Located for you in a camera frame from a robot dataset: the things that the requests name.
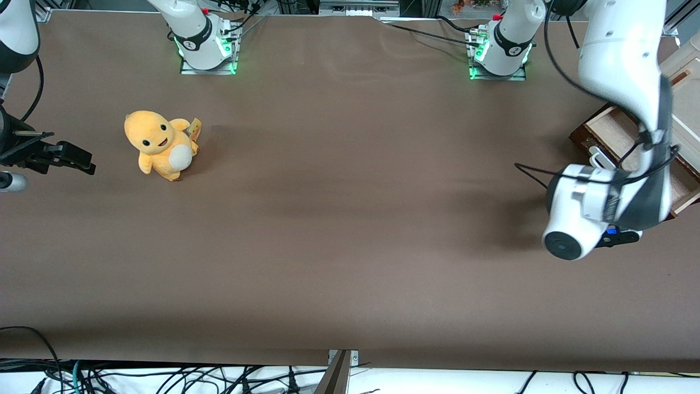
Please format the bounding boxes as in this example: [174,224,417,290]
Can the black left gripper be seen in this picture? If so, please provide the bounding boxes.
[600,225,642,248]

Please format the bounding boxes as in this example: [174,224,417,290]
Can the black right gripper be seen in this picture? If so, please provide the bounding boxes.
[0,104,97,193]

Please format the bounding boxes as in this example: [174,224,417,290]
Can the light wooden drawer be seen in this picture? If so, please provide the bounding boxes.
[571,104,700,218]

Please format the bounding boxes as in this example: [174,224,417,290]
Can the light wooden drawer cabinet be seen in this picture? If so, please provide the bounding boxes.
[659,30,700,184]

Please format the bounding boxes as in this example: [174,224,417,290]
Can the yellow plush dinosaur toy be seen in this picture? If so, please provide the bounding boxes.
[124,109,202,182]

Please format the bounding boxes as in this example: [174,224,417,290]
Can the dark brown wooden base board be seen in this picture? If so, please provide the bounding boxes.
[569,103,700,220]

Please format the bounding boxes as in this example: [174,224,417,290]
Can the brown table cover sheet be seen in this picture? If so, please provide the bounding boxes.
[0,10,700,374]

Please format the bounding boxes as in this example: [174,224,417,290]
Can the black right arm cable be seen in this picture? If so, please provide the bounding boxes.
[21,54,45,124]

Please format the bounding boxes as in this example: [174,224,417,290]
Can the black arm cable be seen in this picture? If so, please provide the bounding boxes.
[21,54,45,124]
[514,0,681,192]

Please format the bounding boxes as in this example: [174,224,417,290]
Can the black looped cable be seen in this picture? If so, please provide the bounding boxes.
[0,326,62,394]

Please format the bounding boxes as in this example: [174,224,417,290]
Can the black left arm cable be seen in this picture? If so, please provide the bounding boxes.
[514,0,681,192]

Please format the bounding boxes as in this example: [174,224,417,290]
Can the short black cable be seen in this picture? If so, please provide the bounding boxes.
[435,15,481,34]

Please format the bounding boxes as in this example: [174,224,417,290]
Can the long black cable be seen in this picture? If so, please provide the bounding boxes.
[380,21,485,49]

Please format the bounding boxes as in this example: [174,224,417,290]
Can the grey metal clamp bracket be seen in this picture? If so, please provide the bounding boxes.
[327,349,360,366]

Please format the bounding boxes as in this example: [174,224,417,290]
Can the aluminium frame rail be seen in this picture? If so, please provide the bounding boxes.
[319,0,401,17]

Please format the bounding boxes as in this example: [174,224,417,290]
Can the dark camera post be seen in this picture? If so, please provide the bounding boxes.
[314,350,352,394]

